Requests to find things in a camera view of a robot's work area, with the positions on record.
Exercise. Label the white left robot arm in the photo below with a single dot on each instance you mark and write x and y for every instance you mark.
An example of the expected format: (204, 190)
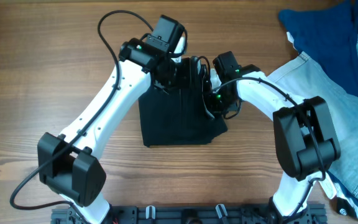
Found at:
(69, 163)

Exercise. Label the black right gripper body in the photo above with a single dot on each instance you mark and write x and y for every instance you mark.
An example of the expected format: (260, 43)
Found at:
(218, 102)

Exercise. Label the dark blue shirt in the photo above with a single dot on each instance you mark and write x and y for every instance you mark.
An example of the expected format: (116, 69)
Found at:
(329, 37)

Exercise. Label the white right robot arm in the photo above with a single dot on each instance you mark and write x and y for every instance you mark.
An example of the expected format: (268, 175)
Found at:
(306, 143)

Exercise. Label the light blue denim jeans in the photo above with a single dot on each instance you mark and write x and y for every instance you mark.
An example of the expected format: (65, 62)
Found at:
(305, 77)

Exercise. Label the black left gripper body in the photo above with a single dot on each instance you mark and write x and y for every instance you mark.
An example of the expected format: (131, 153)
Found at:
(179, 76)

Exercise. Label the white garment under jeans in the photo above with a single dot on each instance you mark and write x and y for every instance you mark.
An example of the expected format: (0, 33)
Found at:
(328, 187)

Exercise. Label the black shorts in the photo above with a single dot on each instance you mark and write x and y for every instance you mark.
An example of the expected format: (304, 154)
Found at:
(178, 117)

